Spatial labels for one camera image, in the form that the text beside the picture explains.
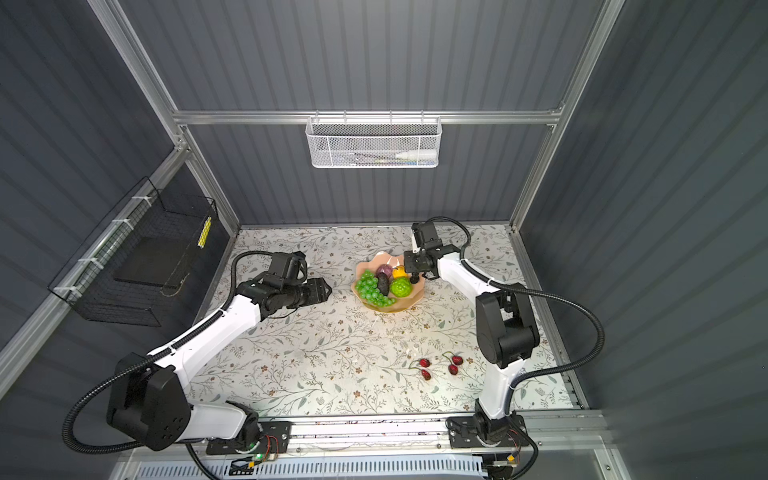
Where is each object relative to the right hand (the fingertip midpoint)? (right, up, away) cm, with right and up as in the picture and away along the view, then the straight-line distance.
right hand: (415, 261), depth 96 cm
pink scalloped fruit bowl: (-5, -14, -1) cm, 14 cm away
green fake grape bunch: (-15, -8, -3) cm, 18 cm away
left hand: (-27, -8, -11) cm, 30 cm away
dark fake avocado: (-10, -7, 0) cm, 12 cm away
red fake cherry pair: (+1, -29, -11) cm, 31 cm away
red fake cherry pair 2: (+11, -28, -11) cm, 32 cm away
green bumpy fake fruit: (-5, -8, -2) cm, 10 cm away
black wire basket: (-72, -1, -24) cm, 76 cm away
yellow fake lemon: (-5, -4, +3) cm, 7 cm away
